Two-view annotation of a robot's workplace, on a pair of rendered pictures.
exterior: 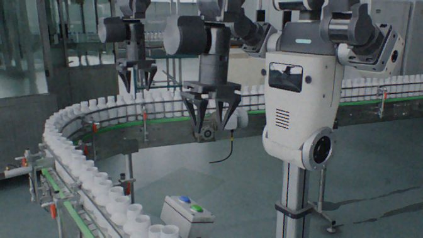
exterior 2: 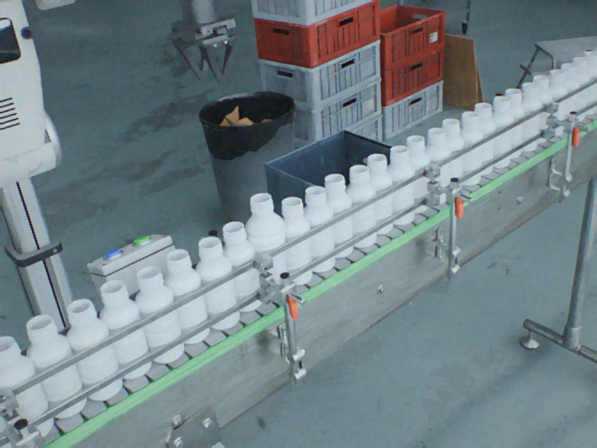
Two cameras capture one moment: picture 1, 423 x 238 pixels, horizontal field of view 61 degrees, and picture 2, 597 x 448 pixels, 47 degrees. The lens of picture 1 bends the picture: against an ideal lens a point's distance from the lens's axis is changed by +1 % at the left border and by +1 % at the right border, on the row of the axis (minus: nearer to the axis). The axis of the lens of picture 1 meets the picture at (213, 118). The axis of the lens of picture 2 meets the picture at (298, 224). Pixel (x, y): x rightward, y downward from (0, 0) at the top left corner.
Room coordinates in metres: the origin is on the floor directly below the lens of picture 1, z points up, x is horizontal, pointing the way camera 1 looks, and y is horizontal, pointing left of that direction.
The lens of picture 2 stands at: (0.60, 1.13, 1.75)
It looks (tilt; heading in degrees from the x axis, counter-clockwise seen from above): 30 degrees down; 268
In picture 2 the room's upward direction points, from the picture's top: 5 degrees counter-clockwise
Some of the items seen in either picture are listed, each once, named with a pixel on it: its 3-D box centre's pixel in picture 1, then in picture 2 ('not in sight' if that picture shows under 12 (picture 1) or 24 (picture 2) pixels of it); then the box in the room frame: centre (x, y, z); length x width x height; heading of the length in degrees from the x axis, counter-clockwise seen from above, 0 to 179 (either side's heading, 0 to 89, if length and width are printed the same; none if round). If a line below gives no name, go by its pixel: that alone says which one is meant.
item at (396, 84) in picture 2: not in sight; (391, 70); (-0.24, -3.11, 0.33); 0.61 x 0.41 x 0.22; 40
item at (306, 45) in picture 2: not in sight; (318, 28); (0.26, -2.62, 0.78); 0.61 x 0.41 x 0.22; 43
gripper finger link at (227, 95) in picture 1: (217, 108); (202, 52); (0.70, -0.01, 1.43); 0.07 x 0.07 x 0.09; 36
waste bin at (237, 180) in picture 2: not in sight; (254, 170); (0.68, -1.87, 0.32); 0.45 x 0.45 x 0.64
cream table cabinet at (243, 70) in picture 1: (240, 90); not in sight; (5.08, -0.39, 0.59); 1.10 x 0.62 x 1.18; 109
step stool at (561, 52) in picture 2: not in sight; (567, 71); (-1.40, -3.09, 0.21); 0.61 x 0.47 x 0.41; 90
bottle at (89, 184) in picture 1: (94, 193); (18, 388); (1.00, 0.37, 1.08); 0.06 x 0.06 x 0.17
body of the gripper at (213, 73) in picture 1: (213, 73); (199, 9); (0.69, 0.00, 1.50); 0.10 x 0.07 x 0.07; 126
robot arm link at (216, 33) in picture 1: (213, 41); not in sight; (0.69, 0.00, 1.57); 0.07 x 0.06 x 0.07; 126
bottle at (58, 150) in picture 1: (63, 158); not in sight; (1.28, 0.58, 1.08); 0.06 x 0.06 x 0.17
